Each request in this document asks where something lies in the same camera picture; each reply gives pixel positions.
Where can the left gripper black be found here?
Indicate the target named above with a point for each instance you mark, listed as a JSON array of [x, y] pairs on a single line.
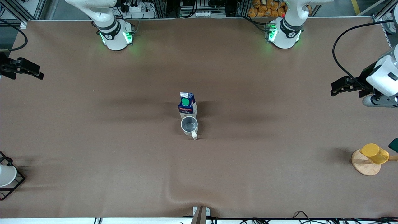
[[362, 79]]

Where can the blue white milk carton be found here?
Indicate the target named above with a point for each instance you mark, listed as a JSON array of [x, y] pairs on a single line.
[[186, 107]]

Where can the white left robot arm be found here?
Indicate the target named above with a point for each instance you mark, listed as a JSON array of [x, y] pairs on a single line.
[[286, 34]]

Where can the yellow plastic cup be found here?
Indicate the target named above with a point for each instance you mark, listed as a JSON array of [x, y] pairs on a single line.
[[374, 153]]

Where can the dark green cup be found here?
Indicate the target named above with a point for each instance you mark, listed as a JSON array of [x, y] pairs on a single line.
[[394, 145]]

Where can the wooden round cup stand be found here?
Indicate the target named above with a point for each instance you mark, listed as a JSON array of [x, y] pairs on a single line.
[[365, 168]]

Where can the white cup in rack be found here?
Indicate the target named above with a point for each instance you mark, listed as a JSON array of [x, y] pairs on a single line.
[[6, 174]]

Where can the white sneaker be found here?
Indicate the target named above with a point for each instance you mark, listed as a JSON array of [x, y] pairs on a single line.
[[388, 28]]

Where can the brown table cover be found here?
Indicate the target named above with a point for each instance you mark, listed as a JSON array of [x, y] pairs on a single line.
[[93, 140]]

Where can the bag of orange buns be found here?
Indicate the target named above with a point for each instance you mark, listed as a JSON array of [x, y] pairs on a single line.
[[267, 7]]

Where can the white power strip with plugs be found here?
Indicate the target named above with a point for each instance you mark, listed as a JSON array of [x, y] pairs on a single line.
[[138, 11]]

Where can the aluminium frame post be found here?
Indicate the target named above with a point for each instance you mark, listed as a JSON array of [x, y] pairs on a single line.
[[381, 15], [23, 15]]

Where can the grey mounting bracket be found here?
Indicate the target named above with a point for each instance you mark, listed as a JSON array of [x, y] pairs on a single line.
[[200, 214]]

